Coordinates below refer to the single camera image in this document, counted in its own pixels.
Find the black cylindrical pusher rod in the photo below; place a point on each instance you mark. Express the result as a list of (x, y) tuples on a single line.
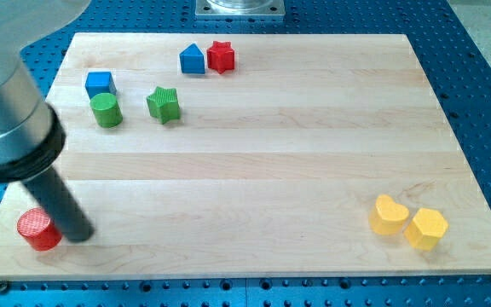
[(53, 195)]

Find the green cylinder block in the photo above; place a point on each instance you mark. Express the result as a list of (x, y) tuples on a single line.
[(106, 110)]

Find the light wooden board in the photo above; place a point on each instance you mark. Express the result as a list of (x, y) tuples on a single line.
[(272, 169)]

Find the blue cube block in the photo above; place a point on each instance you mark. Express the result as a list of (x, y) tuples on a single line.
[(98, 83)]

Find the blue triangle block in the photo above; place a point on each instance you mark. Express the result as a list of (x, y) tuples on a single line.
[(192, 60)]

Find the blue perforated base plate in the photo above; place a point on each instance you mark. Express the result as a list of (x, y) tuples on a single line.
[(456, 67)]

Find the red cylinder block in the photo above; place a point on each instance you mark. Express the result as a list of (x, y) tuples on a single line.
[(38, 229)]

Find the yellow heart block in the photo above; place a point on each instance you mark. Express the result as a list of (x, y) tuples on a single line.
[(387, 217)]

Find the red star block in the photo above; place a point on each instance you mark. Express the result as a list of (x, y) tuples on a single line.
[(221, 56)]

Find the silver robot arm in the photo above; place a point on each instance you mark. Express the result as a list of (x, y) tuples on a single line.
[(31, 135)]

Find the yellow hexagon block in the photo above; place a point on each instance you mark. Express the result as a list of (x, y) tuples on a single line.
[(426, 229)]

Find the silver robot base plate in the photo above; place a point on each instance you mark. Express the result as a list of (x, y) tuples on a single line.
[(220, 9)]

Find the green star block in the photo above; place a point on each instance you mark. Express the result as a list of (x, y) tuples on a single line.
[(163, 104)]

